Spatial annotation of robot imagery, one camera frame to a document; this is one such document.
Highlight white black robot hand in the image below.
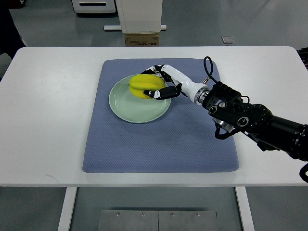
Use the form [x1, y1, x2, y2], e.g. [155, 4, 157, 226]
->
[142, 64, 210, 105]

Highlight yellow starfruit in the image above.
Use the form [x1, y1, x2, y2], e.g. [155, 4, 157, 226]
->
[129, 74, 166, 99]

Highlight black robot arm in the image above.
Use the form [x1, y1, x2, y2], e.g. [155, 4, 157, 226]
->
[199, 56, 308, 161]

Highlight grey floor outlet plate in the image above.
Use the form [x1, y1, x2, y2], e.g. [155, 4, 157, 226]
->
[221, 36, 235, 44]

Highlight light green plate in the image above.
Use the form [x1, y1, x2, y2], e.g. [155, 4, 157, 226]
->
[109, 75, 171, 123]

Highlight blue grey cloth mat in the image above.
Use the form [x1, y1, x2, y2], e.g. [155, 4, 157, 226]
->
[82, 58, 239, 173]

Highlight brown cardboard box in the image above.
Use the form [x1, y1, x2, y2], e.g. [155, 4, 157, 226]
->
[125, 33, 159, 47]

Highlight white pillar stand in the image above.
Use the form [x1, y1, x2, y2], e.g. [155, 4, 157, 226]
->
[104, 0, 167, 34]

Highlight white table leg right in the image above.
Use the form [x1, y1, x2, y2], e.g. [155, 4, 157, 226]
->
[235, 186, 255, 231]

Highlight white table leg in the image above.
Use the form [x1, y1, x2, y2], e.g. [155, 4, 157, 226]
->
[58, 187, 77, 231]
[235, 186, 255, 231]

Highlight white machine with slot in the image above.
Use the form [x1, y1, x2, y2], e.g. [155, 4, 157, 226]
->
[71, 0, 116, 13]

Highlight white table leg left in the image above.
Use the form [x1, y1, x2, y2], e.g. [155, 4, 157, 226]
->
[58, 187, 77, 231]

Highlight person in dark clothes left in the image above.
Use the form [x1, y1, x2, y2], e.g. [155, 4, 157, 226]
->
[0, 0, 26, 59]

